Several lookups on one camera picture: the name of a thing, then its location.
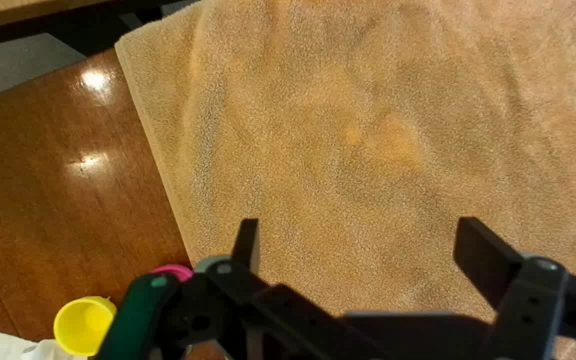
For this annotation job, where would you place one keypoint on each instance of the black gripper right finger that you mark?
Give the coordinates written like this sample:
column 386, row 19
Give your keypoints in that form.
column 485, row 251

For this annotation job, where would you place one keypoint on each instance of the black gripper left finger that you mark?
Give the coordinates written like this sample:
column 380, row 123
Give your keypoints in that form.
column 247, row 246

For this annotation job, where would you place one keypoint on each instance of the green plastic cup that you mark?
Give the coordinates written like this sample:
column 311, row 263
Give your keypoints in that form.
column 208, row 261

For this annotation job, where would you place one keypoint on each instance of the pink plastic cup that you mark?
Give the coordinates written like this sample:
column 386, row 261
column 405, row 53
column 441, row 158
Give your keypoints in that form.
column 175, row 271

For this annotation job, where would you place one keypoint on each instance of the orange terry towel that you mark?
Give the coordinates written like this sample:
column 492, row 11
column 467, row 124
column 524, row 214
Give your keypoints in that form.
column 368, row 132

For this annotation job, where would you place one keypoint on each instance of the yellow plastic cup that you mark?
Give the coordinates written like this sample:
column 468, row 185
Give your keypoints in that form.
column 82, row 324

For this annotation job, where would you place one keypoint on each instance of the light wooden board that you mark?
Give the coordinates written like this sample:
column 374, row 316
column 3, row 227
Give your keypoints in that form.
column 8, row 13

